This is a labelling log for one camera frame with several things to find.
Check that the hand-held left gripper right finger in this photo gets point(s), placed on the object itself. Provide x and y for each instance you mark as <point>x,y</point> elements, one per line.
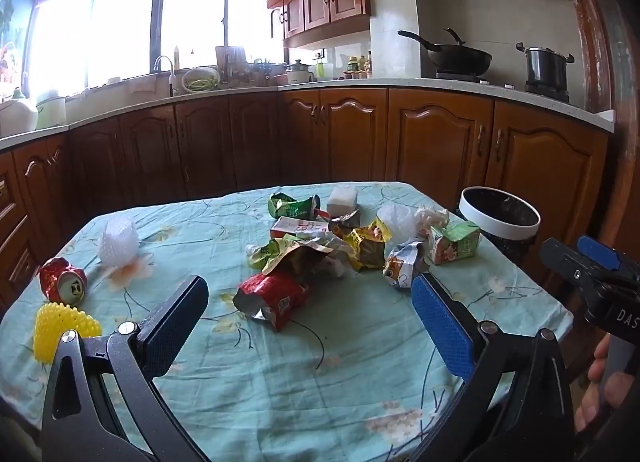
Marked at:
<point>442,327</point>

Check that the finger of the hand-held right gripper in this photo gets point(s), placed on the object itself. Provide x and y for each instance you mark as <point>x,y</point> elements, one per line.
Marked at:
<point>570,264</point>
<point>600,252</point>

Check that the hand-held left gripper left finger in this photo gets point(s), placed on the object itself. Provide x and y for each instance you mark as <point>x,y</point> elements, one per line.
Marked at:
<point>175,322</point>

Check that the white rimmed black trash bin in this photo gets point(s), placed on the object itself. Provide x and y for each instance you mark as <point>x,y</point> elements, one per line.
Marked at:
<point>500,227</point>

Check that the green juice carton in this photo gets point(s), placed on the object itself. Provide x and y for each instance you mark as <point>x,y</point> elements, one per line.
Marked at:
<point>452,242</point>

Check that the yellow snack packet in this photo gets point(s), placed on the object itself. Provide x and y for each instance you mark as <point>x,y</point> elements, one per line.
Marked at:
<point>370,244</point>

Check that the light green snack packet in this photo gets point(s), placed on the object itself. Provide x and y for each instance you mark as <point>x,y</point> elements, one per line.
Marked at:
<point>272,252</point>

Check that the person's right hand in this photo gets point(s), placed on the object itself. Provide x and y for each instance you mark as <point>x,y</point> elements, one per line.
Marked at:
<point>592,407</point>

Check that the silver cartoon snack wrapper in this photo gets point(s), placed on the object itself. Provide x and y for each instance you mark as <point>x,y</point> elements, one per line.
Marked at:
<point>402,264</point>

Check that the white foam fruit net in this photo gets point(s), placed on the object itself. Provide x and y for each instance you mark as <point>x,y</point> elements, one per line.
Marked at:
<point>119,241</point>

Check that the red snack packet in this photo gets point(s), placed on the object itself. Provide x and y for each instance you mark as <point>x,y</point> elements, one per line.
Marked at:
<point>272,294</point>

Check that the crumpled white tissue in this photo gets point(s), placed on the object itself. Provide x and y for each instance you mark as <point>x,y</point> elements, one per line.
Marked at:
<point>432,219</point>

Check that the clear white plastic bag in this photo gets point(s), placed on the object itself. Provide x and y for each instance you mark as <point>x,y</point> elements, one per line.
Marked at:
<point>397,219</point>

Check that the yellow foam fruit net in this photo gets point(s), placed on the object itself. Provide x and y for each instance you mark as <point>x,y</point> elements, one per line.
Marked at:
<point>52,327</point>

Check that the crushed red drink can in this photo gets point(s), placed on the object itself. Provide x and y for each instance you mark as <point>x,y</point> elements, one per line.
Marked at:
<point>57,279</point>

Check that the crumpled white paper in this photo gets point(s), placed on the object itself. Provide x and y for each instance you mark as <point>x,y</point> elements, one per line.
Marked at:
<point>332,259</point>

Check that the crumpled silver wrapper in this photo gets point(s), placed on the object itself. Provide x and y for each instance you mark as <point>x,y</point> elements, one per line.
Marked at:
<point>346,222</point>

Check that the light green floral tablecloth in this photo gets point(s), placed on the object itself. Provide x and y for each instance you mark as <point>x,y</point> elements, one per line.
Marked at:
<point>300,392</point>

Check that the red and white carton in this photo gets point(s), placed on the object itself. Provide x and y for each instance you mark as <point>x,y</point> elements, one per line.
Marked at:
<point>295,228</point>

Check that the white foam block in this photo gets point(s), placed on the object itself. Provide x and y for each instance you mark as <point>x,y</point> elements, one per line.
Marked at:
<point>342,200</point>

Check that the crushed green drink pouch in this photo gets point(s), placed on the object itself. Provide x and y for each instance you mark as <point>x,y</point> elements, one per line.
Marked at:
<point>290,204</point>

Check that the steel cooking pot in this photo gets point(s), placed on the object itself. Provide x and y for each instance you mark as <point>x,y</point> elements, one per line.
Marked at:
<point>545,67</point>

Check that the wooden lower cabinets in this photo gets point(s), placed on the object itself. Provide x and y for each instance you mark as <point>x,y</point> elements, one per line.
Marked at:
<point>350,137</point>

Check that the black wok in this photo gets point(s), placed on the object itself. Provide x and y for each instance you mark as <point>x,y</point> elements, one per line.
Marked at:
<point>457,60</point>

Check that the white bowl of greens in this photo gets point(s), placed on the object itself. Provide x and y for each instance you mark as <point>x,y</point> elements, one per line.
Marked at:
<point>200,80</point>

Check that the speckled white countertop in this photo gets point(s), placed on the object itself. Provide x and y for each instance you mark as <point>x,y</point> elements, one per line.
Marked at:
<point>400,84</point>

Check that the curved sink faucet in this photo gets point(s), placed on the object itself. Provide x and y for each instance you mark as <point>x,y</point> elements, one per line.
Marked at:
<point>170,75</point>

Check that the knife and utensil rack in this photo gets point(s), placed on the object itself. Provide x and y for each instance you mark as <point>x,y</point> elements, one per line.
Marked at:
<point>230,62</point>

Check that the condiment bottles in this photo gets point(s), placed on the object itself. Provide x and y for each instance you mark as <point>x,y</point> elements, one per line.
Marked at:
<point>357,65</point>

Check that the small white cooker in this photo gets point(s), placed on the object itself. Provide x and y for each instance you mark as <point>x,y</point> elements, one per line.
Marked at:
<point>299,73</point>

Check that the kitchen window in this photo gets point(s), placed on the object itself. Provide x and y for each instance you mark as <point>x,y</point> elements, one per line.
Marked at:
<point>125,27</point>

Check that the wooden door frame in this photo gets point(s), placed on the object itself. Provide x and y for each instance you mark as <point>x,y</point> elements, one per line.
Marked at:
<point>600,67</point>

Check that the wall poster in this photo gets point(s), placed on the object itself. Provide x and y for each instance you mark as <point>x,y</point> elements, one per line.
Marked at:
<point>12,42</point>

